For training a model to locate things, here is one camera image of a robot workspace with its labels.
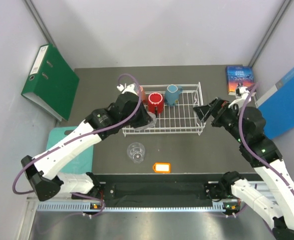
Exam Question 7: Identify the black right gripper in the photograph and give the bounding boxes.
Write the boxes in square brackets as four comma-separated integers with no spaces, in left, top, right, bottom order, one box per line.
[193,97,246,144]

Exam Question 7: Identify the red ceramic mug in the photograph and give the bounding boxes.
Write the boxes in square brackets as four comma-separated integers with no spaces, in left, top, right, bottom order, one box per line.
[147,92,164,117]

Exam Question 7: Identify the clear faceted plastic cup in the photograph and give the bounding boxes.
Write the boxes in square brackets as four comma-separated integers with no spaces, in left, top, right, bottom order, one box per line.
[127,142,145,164]

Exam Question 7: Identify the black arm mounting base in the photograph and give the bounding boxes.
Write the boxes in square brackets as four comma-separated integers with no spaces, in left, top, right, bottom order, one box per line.
[89,171,261,200]

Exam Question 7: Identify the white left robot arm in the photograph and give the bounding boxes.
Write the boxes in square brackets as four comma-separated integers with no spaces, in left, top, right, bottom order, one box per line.
[21,83,152,202]

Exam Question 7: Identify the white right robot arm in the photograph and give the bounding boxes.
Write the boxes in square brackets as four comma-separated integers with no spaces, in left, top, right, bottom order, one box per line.
[193,86,294,240]

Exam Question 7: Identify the blue ceramic mug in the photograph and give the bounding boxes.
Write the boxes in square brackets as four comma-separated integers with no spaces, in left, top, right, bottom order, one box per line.
[164,84,183,107]

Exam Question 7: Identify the Jane Eyre paperback book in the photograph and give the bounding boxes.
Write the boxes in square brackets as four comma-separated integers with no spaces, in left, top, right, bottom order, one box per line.
[225,65,254,96]

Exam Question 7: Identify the orange key tag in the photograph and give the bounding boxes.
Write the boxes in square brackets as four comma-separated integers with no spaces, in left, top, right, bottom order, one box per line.
[153,162,171,174]

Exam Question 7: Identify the teal shirt folding board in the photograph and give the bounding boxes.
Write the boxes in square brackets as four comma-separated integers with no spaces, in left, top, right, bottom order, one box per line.
[45,126,95,176]

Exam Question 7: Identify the white wire dish rack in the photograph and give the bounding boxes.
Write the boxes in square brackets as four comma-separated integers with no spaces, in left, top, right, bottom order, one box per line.
[122,83,205,136]

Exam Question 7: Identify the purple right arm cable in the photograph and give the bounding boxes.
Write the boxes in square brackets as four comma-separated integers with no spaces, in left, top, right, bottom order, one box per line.
[237,82,294,208]

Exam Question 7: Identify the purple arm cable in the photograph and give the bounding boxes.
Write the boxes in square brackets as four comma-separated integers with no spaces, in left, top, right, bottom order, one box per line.
[237,82,294,208]
[12,73,142,195]

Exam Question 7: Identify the green ring binder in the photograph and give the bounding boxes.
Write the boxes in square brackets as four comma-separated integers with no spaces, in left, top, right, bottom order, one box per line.
[21,44,79,122]

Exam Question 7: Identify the blue ring binder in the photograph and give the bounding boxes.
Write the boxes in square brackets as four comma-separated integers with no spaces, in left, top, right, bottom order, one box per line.
[255,67,294,139]

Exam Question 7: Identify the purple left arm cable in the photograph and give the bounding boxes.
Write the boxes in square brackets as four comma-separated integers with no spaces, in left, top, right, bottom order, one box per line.
[12,73,142,195]

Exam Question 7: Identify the aluminium cable duct rail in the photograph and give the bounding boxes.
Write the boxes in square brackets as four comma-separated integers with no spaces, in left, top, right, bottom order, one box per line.
[26,180,280,213]

